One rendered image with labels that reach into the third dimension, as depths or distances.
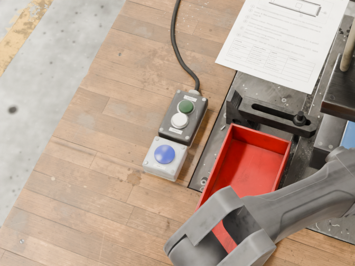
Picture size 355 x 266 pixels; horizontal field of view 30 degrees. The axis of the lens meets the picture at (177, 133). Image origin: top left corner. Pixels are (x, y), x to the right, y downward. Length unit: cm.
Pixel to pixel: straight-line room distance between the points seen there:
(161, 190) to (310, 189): 49
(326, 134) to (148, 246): 38
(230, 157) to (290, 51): 28
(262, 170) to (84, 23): 152
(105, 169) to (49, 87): 125
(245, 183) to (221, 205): 51
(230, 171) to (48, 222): 36
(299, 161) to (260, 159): 8
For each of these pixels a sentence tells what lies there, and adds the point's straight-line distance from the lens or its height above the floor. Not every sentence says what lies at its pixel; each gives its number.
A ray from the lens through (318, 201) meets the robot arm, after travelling 83.
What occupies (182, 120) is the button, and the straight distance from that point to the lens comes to 129.
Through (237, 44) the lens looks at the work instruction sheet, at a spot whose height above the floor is 90.
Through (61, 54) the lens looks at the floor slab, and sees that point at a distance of 259.
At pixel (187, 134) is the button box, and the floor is 93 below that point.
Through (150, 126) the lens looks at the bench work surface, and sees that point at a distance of 133.
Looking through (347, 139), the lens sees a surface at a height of 99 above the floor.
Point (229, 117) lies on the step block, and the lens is 130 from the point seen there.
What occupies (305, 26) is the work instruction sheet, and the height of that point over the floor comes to 90.
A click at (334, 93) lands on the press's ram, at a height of 114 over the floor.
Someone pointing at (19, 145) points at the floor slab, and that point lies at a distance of 243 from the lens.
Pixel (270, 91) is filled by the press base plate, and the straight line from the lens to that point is 137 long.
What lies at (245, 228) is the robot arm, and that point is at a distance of 78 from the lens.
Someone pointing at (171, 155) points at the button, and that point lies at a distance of 126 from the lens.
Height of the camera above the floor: 206
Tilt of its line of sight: 61 degrees down
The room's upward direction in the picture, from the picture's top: 7 degrees counter-clockwise
